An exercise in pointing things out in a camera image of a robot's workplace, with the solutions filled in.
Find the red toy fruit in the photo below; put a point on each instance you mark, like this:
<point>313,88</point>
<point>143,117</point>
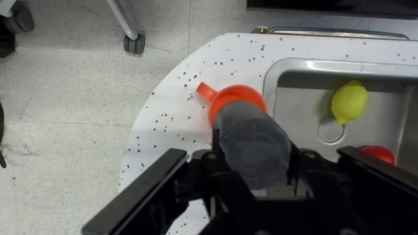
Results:
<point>378,153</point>

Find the office chair with grey casters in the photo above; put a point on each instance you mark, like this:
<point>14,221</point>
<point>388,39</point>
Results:
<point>134,43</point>

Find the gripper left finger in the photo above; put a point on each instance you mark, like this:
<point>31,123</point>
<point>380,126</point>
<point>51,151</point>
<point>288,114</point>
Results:
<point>153,192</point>

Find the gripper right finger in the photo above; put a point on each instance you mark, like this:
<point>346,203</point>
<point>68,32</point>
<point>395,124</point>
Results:
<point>375,182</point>

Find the silver toy sink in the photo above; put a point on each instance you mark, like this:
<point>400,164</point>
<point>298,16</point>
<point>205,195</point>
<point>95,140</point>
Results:
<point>300,107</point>

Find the yellow toy lemon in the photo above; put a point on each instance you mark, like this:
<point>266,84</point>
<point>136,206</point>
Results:
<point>349,101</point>

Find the silver rail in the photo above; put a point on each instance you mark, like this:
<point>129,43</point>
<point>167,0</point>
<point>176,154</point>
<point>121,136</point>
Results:
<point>336,32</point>

